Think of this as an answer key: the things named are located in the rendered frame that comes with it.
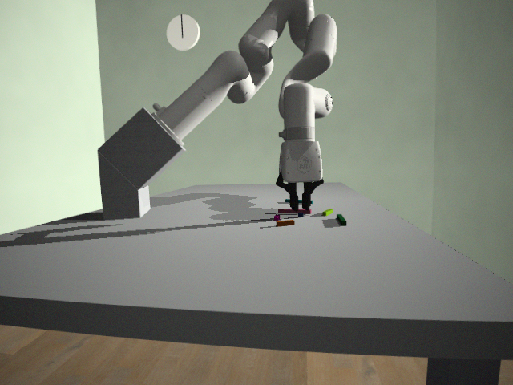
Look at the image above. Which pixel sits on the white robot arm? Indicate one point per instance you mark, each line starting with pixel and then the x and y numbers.
pixel 240 76

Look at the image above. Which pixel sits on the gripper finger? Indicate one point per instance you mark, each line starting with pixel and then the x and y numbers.
pixel 308 190
pixel 291 188

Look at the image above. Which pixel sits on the orange rod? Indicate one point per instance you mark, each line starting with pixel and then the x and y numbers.
pixel 284 223

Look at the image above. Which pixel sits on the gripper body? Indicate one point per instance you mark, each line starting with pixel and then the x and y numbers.
pixel 302 163

